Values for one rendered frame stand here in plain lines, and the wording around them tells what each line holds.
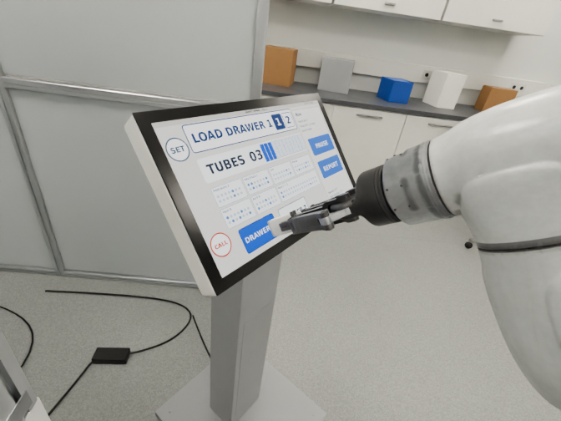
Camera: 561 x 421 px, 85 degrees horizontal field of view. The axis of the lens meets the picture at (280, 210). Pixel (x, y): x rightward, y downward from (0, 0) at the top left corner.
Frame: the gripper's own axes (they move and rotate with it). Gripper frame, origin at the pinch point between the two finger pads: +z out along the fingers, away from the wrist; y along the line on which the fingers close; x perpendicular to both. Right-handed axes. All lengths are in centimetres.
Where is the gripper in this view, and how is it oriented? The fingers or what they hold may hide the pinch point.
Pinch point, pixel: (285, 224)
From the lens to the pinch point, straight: 52.2
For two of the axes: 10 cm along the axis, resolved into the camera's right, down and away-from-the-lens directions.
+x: 4.0, 9.1, 0.8
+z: -6.7, 2.3, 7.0
